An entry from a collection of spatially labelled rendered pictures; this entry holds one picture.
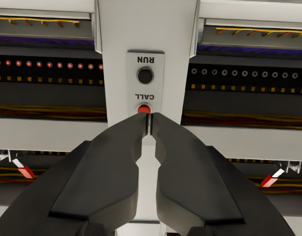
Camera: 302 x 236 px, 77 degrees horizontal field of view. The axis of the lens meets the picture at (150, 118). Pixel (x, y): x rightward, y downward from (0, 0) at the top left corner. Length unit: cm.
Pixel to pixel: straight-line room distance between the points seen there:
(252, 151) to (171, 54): 18
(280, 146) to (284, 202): 28
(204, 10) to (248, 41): 9
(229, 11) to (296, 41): 12
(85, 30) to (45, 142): 16
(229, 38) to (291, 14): 7
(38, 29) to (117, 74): 14
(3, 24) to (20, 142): 16
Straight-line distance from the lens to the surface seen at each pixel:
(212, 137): 28
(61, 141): 30
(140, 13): 21
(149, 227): 40
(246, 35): 31
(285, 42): 33
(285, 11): 27
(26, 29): 32
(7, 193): 58
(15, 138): 33
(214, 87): 41
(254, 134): 30
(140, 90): 22
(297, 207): 59
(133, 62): 21
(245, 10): 25
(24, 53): 46
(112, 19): 21
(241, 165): 62
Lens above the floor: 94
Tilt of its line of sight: 29 degrees up
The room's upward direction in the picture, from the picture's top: 177 degrees counter-clockwise
